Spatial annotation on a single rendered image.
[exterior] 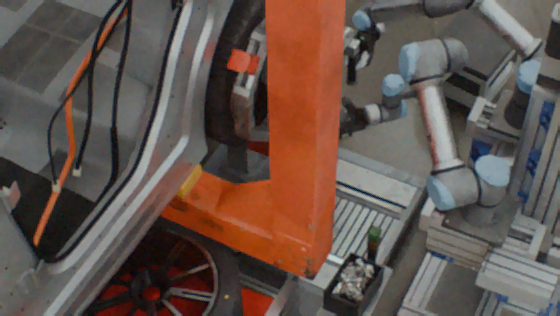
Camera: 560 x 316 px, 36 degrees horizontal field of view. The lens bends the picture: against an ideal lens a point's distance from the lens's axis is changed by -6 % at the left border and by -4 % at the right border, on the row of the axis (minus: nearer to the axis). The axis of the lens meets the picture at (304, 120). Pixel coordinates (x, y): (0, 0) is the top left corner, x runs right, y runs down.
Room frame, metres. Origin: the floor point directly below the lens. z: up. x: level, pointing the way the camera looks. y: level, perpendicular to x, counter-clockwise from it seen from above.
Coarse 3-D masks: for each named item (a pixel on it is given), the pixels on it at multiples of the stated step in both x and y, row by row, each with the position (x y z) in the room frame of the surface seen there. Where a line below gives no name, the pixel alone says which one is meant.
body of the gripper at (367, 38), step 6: (372, 24) 2.68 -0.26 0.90; (360, 30) 2.64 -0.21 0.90; (366, 30) 2.65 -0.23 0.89; (372, 30) 2.68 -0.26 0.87; (378, 30) 2.67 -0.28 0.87; (354, 36) 2.61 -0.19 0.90; (360, 36) 2.62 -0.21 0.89; (366, 36) 2.61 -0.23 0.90; (372, 36) 2.61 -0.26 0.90; (378, 36) 2.67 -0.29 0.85; (360, 42) 2.59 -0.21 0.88; (366, 42) 2.58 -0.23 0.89; (372, 42) 2.60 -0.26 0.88; (360, 48) 2.59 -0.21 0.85; (366, 48) 2.58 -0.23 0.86; (372, 48) 2.60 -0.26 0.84; (360, 54) 2.59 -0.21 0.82
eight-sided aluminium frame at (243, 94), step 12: (264, 24) 2.41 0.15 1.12; (252, 36) 2.36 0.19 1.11; (264, 36) 2.35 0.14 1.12; (252, 48) 2.33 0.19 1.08; (264, 48) 2.32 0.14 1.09; (240, 84) 2.25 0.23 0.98; (252, 84) 2.24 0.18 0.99; (240, 96) 2.22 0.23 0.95; (252, 96) 2.23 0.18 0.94; (240, 108) 2.24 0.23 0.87; (252, 108) 2.23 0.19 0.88; (240, 120) 2.24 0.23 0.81; (252, 120) 2.23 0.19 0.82; (264, 120) 2.42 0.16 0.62; (240, 132) 2.22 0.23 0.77; (252, 132) 2.22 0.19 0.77; (264, 132) 2.30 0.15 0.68
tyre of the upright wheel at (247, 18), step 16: (240, 0) 2.48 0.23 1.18; (256, 0) 2.48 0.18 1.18; (240, 16) 2.41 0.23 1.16; (256, 16) 2.44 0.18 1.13; (224, 32) 2.36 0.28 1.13; (240, 32) 2.35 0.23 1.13; (224, 48) 2.31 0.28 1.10; (240, 48) 2.34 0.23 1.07; (224, 64) 2.27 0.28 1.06; (208, 80) 2.25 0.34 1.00; (224, 80) 2.24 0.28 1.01; (208, 96) 2.23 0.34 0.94; (224, 96) 2.23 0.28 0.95; (208, 112) 2.21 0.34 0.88; (224, 112) 2.22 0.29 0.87; (208, 128) 2.22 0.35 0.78; (224, 128) 2.21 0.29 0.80; (224, 144) 2.24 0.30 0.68; (240, 144) 2.30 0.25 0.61
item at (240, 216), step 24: (192, 192) 2.01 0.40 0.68; (216, 192) 2.01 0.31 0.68; (240, 192) 1.97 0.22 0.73; (264, 192) 1.91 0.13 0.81; (168, 216) 2.00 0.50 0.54; (192, 216) 1.95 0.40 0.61; (216, 216) 1.90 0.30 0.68; (240, 216) 1.88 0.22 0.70; (264, 216) 1.84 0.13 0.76; (216, 240) 1.91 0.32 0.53; (240, 240) 1.86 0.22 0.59; (264, 240) 1.82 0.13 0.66
